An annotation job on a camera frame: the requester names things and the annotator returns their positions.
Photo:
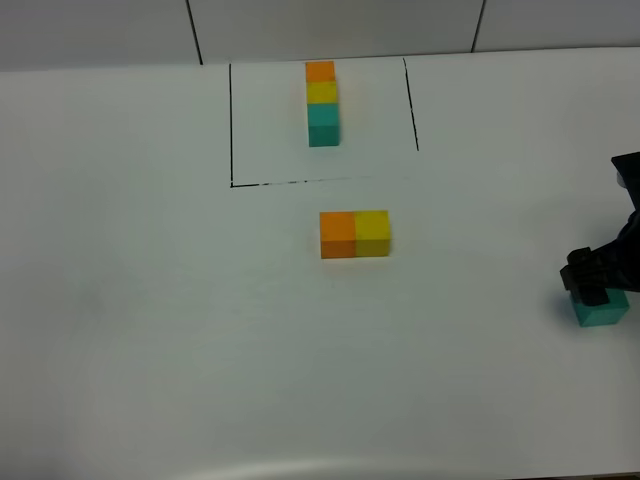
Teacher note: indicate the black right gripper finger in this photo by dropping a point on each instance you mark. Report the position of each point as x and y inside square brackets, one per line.
[593, 295]

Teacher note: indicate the orange template block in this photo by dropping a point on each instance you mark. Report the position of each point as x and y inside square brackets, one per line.
[320, 71]

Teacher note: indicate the yellow template block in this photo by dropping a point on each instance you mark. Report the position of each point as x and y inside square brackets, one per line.
[322, 92]

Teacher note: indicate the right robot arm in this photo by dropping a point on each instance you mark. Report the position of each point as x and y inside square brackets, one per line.
[627, 167]

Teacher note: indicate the teal template block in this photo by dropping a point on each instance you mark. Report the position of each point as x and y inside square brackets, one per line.
[324, 127]

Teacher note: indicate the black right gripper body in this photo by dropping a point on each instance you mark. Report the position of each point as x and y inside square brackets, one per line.
[614, 265]

